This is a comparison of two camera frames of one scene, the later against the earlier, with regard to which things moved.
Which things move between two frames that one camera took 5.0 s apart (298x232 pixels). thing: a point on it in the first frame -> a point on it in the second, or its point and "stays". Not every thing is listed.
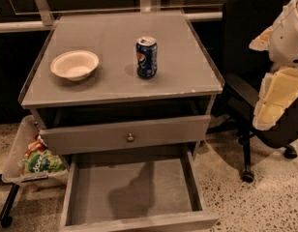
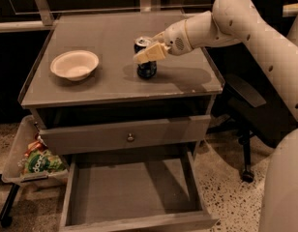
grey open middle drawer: x=133 y=189 stays
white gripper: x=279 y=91 -> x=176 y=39
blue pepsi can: x=146 y=57 stays
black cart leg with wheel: x=5 y=217 stays
